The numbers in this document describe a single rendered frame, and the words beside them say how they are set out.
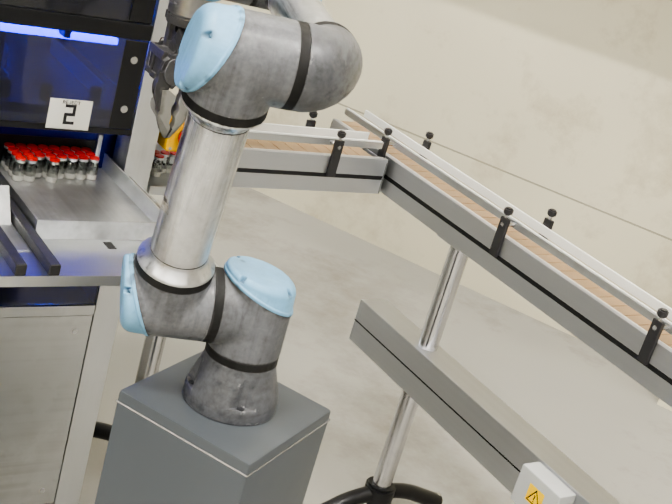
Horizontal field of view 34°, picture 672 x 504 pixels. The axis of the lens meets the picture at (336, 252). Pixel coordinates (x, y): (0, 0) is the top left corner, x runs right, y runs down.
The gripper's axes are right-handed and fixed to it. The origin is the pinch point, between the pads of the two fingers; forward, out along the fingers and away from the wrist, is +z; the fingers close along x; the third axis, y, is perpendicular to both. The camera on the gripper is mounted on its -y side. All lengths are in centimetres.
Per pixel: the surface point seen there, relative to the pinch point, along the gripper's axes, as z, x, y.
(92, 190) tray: 21.3, 1.1, 23.4
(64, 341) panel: 58, -1, 28
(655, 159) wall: 30, -255, 97
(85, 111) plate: 6.7, 3.9, 27.5
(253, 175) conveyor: 22, -44, 38
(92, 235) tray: 20.8, 9.5, 1.5
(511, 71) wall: 17, -225, 154
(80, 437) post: 83, -10, 28
